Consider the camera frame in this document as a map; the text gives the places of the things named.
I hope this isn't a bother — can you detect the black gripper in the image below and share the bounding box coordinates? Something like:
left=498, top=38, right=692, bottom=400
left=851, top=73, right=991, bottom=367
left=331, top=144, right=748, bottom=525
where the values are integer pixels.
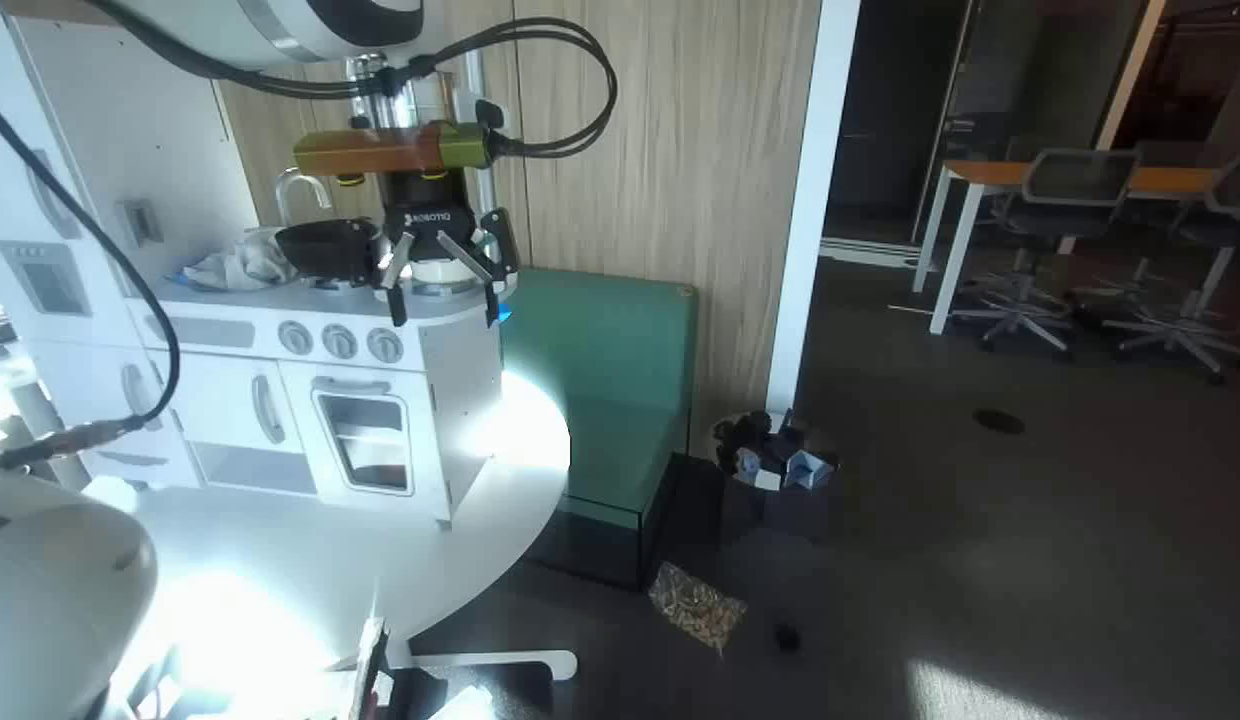
left=380, top=169, right=520, bottom=330

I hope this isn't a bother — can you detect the black bowl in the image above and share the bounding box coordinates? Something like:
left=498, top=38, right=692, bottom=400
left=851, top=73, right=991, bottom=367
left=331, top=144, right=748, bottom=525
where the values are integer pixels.
left=276, top=219, right=380, bottom=286

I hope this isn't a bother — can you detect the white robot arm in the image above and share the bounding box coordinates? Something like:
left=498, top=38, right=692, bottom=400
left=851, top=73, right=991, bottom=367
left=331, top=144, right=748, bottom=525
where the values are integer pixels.
left=93, top=0, right=520, bottom=325

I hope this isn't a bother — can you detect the silver toy faucet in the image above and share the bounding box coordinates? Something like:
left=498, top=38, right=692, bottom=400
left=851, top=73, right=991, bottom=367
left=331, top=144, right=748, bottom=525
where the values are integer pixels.
left=271, top=166, right=338, bottom=230

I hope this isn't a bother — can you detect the white toy kitchen set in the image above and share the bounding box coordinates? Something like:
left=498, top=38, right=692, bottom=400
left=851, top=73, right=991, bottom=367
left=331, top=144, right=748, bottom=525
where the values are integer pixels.
left=0, top=8, right=498, bottom=521

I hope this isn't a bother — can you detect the round white table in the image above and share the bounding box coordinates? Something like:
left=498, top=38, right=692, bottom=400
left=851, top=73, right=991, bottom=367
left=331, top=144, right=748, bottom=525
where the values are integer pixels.
left=113, top=367, right=581, bottom=720

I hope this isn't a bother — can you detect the speckled floor tile piece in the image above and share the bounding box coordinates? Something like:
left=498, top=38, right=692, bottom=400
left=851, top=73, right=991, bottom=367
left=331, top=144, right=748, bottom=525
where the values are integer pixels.
left=649, top=564, right=748, bottom=651

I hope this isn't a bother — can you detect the white vertical pillar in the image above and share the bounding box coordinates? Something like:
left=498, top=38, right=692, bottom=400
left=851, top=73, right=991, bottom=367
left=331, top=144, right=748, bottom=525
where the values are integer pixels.
left=764, top=0, right=860, bottom=420

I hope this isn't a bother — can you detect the grey office chair left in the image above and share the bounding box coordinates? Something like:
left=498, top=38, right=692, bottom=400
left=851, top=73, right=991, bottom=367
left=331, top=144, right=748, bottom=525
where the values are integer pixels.
left=971, top=148, right=1141, bottom=355

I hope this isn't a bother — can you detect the grey office chair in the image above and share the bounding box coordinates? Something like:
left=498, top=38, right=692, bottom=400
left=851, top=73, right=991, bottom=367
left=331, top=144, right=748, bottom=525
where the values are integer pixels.
left=971, top=148, right=1141, bottom=355
left=1104, top=155, right=1240, bottom=383

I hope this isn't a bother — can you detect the grey office chair right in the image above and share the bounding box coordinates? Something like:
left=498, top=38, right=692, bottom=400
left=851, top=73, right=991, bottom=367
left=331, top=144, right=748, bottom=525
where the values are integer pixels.
left=1104, top=155, right=1240, bottom=383

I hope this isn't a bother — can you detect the wooden camera mount block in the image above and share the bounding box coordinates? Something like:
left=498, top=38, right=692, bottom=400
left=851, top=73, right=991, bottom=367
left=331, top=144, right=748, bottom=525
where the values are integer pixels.
left=291, top=125, right=498, bottom=175

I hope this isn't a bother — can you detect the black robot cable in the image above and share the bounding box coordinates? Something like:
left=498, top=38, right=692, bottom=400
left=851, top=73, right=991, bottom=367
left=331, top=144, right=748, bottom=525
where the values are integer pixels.
left=84, top=0, right=622, bottom=166

